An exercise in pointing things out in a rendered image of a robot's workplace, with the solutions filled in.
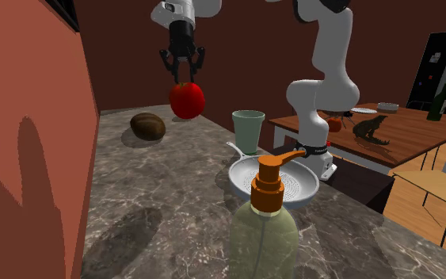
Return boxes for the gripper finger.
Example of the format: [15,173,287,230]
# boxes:
[188,46,207,84]
[158,48,181,84]

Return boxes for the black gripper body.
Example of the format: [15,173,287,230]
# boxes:
[168,19,198,59]

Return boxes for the red tomato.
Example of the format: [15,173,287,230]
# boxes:
[169,82,207,120]

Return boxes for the pale green cup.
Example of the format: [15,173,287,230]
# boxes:
[231,109,266,156]

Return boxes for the grey frying pan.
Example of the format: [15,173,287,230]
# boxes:
[225,141,321,211]

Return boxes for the green soap bottle orange pump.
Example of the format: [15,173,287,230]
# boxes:
[228,149,307,279]

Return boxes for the dark robot stand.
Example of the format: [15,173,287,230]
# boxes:
[268,144,396,215]

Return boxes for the wooden dining table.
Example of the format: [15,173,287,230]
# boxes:
[267,82,446,177]

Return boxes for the black refrigerator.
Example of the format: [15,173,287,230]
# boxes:
[405,29,446,117]

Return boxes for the wooden chair black legs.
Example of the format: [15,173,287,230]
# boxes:
[390,144,446,249]

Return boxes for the dark wall window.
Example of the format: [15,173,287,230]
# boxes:
[44,0,81,33]

